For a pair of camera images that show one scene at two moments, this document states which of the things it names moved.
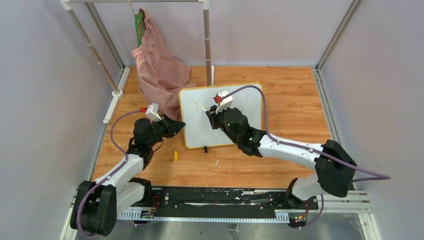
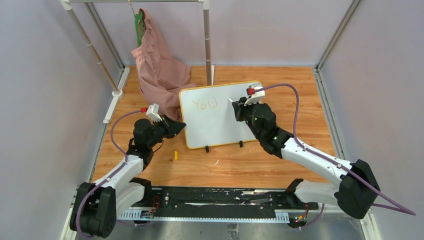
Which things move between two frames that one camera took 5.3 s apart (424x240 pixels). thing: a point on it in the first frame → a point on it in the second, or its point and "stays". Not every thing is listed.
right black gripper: x=214 y=117 → x=238 y=114
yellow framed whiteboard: x=198 y=133 stays
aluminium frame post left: x=105 y=33 stays
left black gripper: x=172 y=127 stays
